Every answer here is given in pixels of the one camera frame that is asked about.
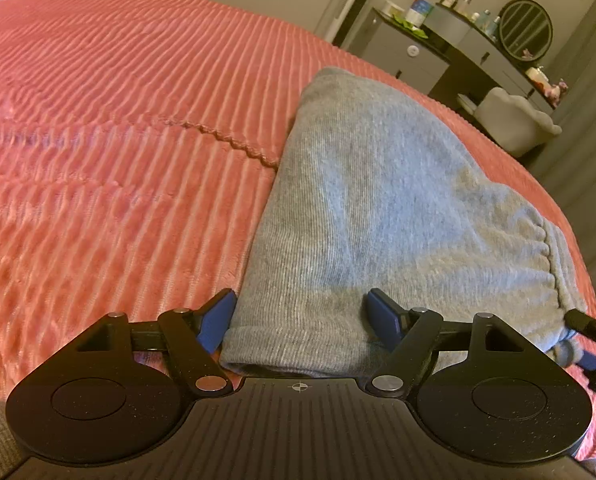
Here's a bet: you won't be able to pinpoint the white shell-back chair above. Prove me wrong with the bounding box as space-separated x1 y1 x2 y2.
456 86 563 157

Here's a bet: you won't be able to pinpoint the grey vanity desk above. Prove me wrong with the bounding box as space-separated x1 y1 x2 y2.
430 2 560 112

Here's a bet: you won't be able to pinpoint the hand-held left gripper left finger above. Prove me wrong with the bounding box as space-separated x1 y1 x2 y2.
75 287 237 395

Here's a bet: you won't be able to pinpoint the blue and white box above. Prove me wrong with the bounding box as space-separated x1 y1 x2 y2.
405 0 433 29

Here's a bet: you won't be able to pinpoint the grey curtain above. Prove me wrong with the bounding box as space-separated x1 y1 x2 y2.
523 0 596 321

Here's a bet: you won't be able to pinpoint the pink plush toy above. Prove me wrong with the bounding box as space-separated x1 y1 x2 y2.
545 79 569 106

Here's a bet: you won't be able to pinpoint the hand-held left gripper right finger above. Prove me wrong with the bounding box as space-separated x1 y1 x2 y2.
363 287 534 396

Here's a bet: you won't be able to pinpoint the grey pants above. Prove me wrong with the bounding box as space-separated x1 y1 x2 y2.
219 66 596 379

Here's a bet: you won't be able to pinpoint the pink ribbed blanket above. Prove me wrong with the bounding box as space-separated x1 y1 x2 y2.
0 0 596 480

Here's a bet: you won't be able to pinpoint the grey nightstand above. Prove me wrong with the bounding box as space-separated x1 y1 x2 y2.
360 7 452 97

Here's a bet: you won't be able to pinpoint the round black-framed mirror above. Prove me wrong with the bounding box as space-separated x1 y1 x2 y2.
498 0 554 61

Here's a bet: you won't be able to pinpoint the green leaf-shaped tray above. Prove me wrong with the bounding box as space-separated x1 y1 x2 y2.
392 15 429 39

